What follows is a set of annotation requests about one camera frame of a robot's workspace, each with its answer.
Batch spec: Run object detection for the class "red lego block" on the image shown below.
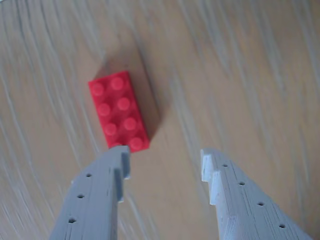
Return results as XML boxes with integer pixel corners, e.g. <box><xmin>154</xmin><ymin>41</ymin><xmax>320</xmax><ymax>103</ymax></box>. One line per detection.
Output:
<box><xmin>87</xmin><ymin>70</ymin><xmax>151</xmax><ymax>154</ymax></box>

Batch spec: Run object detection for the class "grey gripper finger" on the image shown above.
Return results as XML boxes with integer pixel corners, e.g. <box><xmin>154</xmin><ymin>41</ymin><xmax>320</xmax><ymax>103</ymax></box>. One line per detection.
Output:
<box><xmin>48</xmin><ymin>145</ymin><xmax>132</xmax><ymax>240</ymax></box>
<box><xmin>200</xmin><ymin>147</ymin><xmax>314</xmax><ymax>240</ymax></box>

